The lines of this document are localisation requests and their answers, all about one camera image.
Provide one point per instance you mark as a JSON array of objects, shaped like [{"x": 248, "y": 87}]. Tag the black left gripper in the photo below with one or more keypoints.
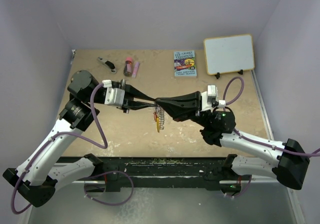
[{"x": 131, "y": 92}]

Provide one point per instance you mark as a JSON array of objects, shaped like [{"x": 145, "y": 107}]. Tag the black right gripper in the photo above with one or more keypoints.
[{"x": 182, "y": 108}]

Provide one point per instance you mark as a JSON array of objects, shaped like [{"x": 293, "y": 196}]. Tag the metal keyring organizer with rings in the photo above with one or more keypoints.
[{"x": 160, "y": 121}]

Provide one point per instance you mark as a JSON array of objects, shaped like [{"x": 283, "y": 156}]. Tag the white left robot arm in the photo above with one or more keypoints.
[{"x": 36, "y": 179}]

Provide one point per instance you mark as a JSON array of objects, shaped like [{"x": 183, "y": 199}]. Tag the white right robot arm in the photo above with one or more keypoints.
[{"x": 286, "y": 162}]

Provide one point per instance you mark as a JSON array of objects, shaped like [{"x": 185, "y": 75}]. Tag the pink capped bottle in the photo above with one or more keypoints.
[{"x": 127, "y": 71}]

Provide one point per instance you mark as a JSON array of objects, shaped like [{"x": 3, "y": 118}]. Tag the pink highlighter marker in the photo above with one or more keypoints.
[{"x": 135, "y": 69}]

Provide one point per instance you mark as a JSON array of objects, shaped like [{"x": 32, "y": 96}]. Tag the grey black stapler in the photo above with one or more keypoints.
[{"x": 108, "y": 64}]

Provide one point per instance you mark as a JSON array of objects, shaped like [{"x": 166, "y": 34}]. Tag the treehouse paperback book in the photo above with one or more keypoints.
[{"x": 185, "y": 64}]

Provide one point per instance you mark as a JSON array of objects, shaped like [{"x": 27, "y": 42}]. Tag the yellow framed whiteboard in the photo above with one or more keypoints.
[{"x": 229, "y": 54}]

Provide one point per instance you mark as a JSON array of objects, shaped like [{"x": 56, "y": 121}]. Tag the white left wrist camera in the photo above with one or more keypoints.
[{"x": 114, "y": 93}]

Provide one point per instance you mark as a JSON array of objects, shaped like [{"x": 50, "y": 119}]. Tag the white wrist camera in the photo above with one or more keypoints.
[
  {"x": 210, "y": 100},
  {"x": 114, "y": 93}
]

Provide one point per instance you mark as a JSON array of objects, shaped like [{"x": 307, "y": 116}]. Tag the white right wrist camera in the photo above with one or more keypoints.
[{"x": 210, "y": 100}]

